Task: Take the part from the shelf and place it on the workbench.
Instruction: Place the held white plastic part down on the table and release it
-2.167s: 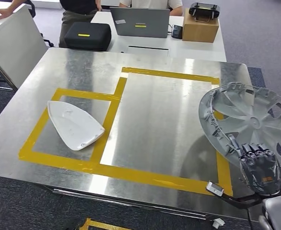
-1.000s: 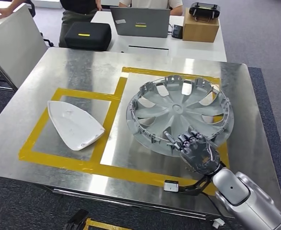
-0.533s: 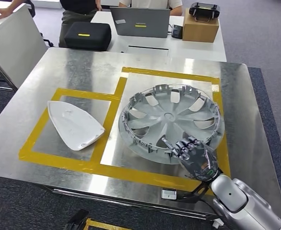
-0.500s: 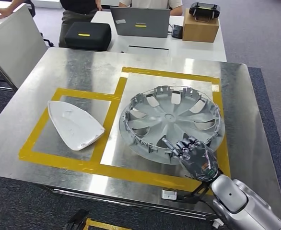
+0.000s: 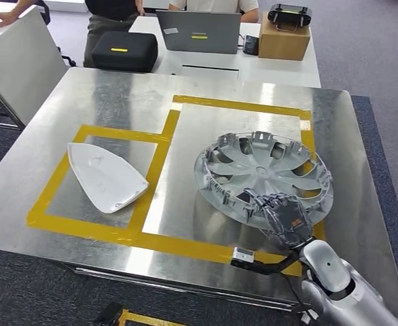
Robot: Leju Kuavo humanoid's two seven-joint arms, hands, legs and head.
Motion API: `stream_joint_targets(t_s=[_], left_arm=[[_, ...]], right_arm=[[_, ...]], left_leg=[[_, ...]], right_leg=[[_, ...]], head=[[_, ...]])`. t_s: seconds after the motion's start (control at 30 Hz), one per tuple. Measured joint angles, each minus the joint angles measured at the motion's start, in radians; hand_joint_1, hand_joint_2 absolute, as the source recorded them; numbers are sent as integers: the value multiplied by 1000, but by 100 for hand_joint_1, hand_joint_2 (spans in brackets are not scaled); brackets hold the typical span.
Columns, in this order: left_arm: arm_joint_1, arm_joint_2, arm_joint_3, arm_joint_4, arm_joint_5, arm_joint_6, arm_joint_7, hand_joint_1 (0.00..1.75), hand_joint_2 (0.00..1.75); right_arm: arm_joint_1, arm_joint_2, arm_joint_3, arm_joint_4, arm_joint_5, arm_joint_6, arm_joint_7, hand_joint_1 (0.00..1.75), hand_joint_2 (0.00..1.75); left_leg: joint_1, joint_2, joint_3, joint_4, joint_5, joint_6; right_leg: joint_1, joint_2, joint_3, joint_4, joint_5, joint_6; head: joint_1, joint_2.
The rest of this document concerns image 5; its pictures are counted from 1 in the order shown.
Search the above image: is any steel workbench with yellow tape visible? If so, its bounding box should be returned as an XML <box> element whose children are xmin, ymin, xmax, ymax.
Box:
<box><xmin>0</xmin><ymin>66</ymin><xmax>398</xmax><ymax>323</ymax></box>

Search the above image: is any white plastic panel part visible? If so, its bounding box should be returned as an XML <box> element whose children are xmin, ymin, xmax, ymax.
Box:
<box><xmin>67</xmin><ymin>142</ymin><xmax>150</xmax><ymax>215</ymax></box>

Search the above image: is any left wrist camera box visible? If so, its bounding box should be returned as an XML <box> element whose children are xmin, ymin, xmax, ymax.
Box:
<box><xmin>92</xmin><ymin>302</ymin><xmax>125</xmax><ymax>326</ymax></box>

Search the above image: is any white office desk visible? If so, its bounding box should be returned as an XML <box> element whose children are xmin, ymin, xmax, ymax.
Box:
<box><xmin>128</xmin><ymin>16</ymin><xmax>322</xmax><ymax>90</ymax></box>

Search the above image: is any grey laptop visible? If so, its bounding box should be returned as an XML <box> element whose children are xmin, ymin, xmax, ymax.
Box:
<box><xmin>156</xmin><ymin>10</ymin><xmax>242</xmax><ymax>56</ymax></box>

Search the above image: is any yellow tape on workbench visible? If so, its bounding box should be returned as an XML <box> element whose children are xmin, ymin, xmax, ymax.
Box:
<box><xmin>26</xmin><ymin>94</ymin><xmax>327</xmax><ymax>278</ymax></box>

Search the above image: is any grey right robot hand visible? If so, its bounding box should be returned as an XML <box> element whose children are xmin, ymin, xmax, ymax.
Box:
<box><xmin>245</xmin><ymin>189</ymin><xmax>314</xmax><ymax>251</ymax></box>

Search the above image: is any black case with yellow mark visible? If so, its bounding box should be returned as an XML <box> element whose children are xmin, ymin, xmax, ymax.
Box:
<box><xmin>91</xmin><ymin>30</ymin><xmax>159</xmax><ymax>74</ymax></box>

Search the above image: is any yellow floor tape square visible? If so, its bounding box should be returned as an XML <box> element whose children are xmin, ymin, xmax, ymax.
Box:
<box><xmin>117</xmin><ymin>309</ymin><xmax>188</xmax><ymax>326</ymax></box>

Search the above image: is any cardboard box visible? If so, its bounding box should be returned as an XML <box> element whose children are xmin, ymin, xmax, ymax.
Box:
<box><xmin>257</xmin><ymin>11</ymin><xmax>312</xmax><ymax>62</ymax></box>

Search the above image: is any black right camera bracket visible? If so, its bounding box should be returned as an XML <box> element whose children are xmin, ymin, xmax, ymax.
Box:
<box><xmin>231</xmin><ymin>251</ymin><xmax>301</xmax><ymax>276</ymax></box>

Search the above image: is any silver plastic wheel hubcap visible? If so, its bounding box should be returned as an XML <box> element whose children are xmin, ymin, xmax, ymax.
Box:
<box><xmin>193</xmin><ymin>130</ymin><xmax>334</xmax><ymax>231</ymax></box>

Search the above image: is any black office chair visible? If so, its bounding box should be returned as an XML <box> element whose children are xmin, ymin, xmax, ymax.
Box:
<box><xmin>33</xmin><ymin>0</ymin><xmax>78</xmax><ymax>69</ymax></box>

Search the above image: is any black handheld controller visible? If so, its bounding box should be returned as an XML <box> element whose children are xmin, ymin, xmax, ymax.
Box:
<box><xmin>267</xmin><ymin>3</ymin><xmax>313</xmax><ymax>33</ymax></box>

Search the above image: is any small black device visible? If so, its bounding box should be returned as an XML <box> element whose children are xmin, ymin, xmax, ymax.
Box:
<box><xmin>242</xmin><ymin>34</ymin><xmax>260</xmax><ymax>56</ymax></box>

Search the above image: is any person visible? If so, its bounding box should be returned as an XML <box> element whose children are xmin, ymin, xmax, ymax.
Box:
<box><xmin>0</xmin><ymin>0</ymin><xmax>147</xmax><ymax>69</ymax></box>
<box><xmin>167</xmin><ymin>0</ymin><xmax>260</xmax><ymax>24</ymax></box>

